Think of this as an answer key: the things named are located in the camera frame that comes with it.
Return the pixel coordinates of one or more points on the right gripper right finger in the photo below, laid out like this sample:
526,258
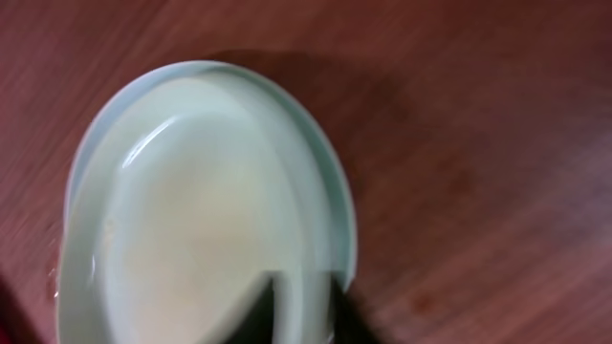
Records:
349,324

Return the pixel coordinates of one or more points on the pale blue plate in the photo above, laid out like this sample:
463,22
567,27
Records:
200,192
345,228

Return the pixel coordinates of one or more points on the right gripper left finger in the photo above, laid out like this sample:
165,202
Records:
256,327

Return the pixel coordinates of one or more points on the red plastic tray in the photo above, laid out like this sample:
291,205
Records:
13,331

